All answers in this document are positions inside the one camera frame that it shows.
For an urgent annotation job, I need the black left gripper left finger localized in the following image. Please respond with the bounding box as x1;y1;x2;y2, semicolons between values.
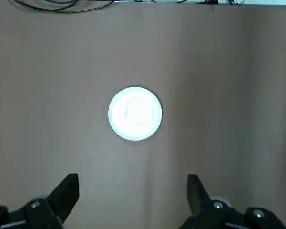
0;173;80;229

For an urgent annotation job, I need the clear petri dish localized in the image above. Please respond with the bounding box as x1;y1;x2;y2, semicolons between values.
124;97;156;126

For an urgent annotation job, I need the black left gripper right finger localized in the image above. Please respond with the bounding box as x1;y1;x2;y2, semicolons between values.
180;174;286;229

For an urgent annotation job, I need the white round plate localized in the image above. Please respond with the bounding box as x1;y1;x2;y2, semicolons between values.
108;86;163;142

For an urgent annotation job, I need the black desk cable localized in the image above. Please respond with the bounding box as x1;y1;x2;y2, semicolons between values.
13;0;115;14

